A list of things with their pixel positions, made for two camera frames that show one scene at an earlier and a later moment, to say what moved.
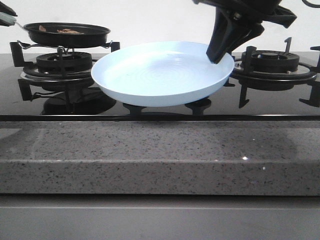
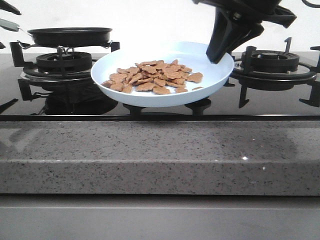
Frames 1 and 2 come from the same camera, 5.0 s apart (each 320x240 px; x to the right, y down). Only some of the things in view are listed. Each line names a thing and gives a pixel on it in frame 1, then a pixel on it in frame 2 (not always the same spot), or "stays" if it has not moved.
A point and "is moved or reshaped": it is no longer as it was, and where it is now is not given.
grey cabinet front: (159, 217) stays
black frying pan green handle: (61, 35) is moved or reshaped
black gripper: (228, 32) stays
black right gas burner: (272, 61) stays
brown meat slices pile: (65, 31) -> (164, 77)
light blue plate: (162, 74) stays
